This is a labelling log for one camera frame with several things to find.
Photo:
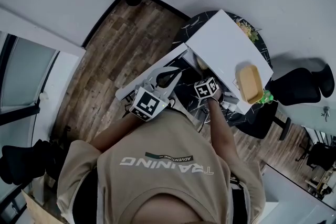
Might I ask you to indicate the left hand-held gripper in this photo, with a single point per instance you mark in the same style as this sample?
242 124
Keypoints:
148 103

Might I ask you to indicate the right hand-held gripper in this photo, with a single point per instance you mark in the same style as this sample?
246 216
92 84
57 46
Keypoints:
206 87

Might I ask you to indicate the yellow tray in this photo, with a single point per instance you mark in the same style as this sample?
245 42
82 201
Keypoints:
249 81

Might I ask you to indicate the white box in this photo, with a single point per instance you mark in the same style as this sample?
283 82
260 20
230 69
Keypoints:
223 42

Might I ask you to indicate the person's left forearm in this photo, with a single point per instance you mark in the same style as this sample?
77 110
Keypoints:
118 131

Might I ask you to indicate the person's right forearm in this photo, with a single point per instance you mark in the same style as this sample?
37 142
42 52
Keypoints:
219 126

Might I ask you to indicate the black marble round table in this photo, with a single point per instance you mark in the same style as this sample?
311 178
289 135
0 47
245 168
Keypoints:
189 86

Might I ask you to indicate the white power strip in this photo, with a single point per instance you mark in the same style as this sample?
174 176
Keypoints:
229 105

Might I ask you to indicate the green plastic toy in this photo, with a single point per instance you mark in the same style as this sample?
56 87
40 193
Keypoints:
266 97

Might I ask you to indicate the yellow artificial flower bouquet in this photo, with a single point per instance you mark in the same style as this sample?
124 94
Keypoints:
248 31

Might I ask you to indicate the black office chair with headrest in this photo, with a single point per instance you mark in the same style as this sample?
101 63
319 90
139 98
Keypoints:
302 84

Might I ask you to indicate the frosted glass door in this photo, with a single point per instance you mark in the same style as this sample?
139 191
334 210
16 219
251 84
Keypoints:
309 115

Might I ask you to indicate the beige printed t-shirt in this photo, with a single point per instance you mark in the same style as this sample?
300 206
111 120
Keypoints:
162 191

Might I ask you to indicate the glass window panel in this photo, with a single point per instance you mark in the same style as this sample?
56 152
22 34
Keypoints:
26 73

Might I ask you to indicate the light wooden board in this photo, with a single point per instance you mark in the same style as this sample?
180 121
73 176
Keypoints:
39 207

